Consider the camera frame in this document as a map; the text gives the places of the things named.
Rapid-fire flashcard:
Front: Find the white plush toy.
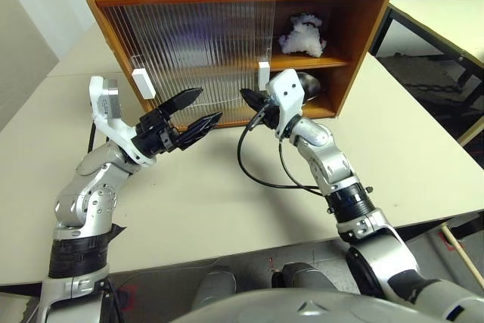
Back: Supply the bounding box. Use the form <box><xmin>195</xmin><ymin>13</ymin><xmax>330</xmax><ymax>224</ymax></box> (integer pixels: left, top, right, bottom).
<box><xmin>278</xmin><ymin>12</ymin><xmax>327</xmax><ymax>57</ymax></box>

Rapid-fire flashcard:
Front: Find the beige side table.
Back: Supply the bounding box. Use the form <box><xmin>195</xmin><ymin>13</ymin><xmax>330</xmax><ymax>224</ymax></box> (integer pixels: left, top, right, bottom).
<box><xmin>368</xmin><ymin>0</ymin><xmax>484</xmax><ymax>146</ymax></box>

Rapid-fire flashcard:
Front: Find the white door handle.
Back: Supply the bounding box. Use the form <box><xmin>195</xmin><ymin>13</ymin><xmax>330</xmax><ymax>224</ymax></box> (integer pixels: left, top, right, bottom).
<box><xmin>132</xmin><ymin>68</ymin><xmax>157</xmax><ymax>100</ymax></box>
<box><xmin>258</xmin><ymin>61</ymin><xmax>271</xmax><ymax>92</ymax></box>

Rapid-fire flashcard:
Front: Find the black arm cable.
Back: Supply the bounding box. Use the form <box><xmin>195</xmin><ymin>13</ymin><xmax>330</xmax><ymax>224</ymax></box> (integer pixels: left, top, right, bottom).
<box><xmin>87</xmin><ymin>101</ymin><xmax>96</xmax><ymax>154</ymax></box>
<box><xmin>237</xmin><ymin>110</ymin><xmax>330</xmax><ymax>197</ymax></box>

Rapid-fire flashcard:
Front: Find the silver robot torso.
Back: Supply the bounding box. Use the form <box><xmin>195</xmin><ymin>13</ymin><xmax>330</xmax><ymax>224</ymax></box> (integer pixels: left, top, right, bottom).
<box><xmin>187</xmin><ymin>287</ymin><xmax>484</xmax><ymax>323</ymax></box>

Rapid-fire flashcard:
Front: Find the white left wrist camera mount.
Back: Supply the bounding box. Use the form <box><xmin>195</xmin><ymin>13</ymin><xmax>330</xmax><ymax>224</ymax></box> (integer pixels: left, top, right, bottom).
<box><xmin>88</xmin><ymin>75</ymin><xmax>157</xmax><ymax>167</ymax></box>

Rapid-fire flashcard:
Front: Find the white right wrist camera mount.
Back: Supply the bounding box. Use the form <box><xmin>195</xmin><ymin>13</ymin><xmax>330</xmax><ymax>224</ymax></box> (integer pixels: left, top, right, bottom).
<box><xmin>264</xmin><ymin>68</ymin><xmax>306</xmax><ymax>139</ymax></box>

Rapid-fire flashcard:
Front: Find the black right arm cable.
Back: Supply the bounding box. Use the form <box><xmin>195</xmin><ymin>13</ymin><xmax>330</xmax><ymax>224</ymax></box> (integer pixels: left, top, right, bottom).
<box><xmin>237</xmin><ymin>110</ymin><xmax>330</xmax><ymax>197</ymax></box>

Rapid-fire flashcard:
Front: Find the ribbed clear sliding door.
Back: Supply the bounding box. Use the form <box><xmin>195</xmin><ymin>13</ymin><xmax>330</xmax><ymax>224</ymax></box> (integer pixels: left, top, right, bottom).
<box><xmin>123</xmin><ymin>0</ymin><xmax>276</xmax><ymax>127</ymax></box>
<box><xmin>101</xmin><ymin>2</ymin><xmax>243</xmax><ymax>127</ymax></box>

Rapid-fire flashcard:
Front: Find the grey rounded robot leg housing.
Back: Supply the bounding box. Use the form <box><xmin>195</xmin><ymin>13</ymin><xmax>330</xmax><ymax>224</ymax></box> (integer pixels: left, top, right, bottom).
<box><xmin>281</xmin><ymin>261</ymin><xmax>340</xmax><ymax>296</ymax></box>
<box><xmin>191</xmin><ymin>265</ymin><xmax>237</xmax><ymax>311</ymax></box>

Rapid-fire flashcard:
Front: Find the light wooden stick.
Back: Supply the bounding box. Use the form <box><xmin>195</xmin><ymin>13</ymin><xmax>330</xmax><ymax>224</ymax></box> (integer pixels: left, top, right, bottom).
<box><xmin>441</xmin><ymin>224</ymin><xmax>484</xmax><ymax>290</ymax></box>

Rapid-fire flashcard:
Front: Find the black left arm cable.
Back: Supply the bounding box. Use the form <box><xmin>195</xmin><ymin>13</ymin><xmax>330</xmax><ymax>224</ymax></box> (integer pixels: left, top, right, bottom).
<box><xmin>87</xmin><ymin>101</ymin><xmax>96</xmax><ymax>154</ymax></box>

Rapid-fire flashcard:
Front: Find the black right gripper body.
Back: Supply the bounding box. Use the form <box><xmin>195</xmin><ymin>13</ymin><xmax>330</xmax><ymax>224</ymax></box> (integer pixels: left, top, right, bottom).
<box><xmin>259</xmin><ymin>101</ymin><xmax>282</xmax><ymax>130</ymax></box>

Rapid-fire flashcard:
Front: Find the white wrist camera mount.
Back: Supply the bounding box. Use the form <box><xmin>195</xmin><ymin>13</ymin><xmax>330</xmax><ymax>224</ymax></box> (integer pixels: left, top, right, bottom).
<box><xmin>88</xmin><ymin>75</ymin><xmax>157</xmax><ymax>167</ymax></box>
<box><xmin>264</xmin><ymin>68</ymin><xmax>306</xmax><ymax>139</ymax></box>

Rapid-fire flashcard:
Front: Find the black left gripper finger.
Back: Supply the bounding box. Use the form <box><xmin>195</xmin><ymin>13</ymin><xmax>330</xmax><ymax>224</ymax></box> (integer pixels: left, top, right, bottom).
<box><xmin>176</xmin><ymin>111</ymin><xmax>224</xmax><ymax>151</ymax></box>
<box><xmin>157</xmin><ymin>87</ymin><xmax>204</xmax><ymax>116</ymax></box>

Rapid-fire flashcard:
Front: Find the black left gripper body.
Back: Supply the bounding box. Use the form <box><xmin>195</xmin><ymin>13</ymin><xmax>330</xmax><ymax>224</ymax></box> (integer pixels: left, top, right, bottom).
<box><xmin>132</xmin><ymin>107</ymin><xmax>182</xmax><ymax>158</ymax></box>

